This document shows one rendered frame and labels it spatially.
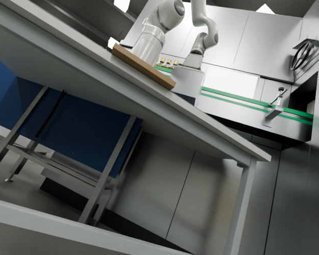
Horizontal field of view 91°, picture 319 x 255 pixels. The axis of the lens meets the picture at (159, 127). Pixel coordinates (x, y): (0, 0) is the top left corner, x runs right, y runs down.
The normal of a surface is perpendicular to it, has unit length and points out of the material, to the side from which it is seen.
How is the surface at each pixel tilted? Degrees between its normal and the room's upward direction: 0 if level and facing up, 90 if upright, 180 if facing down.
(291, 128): 90
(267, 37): 90
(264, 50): 90
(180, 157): 90
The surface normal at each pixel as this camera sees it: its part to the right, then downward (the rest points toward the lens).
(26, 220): 0.39, -0.14
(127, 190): -0.11, -0.36
